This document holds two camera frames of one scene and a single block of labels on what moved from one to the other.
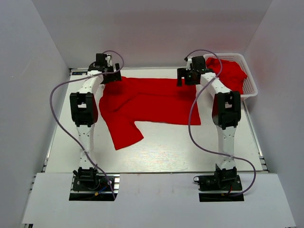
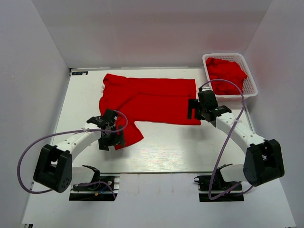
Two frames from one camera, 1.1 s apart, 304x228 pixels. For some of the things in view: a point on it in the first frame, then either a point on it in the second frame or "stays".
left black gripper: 114,77 to 118,139
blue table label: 79,73 stays
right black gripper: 182,72 to 194,104
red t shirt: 137,99 stays
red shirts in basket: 231,73 stays
